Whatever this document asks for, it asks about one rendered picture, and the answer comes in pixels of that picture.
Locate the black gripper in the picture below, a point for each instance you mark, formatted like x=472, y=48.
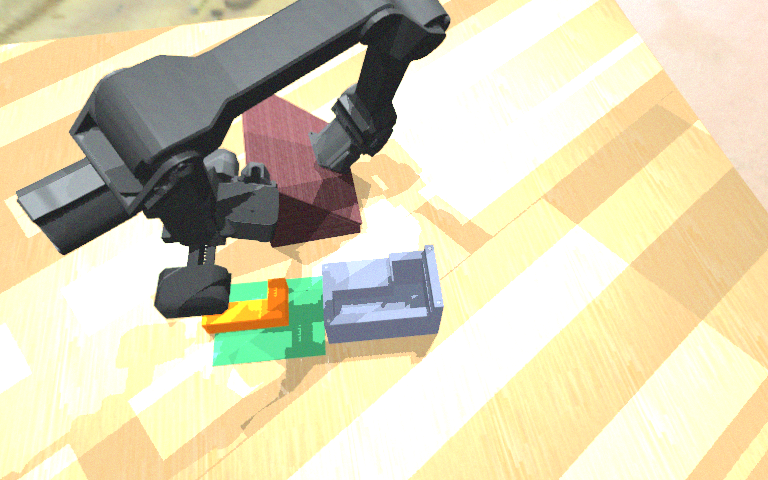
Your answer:
x=201, y=288

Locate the orange l-shaped part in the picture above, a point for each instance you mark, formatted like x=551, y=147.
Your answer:
x=253, y=314

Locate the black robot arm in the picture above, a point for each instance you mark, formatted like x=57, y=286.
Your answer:
x=145, y=130

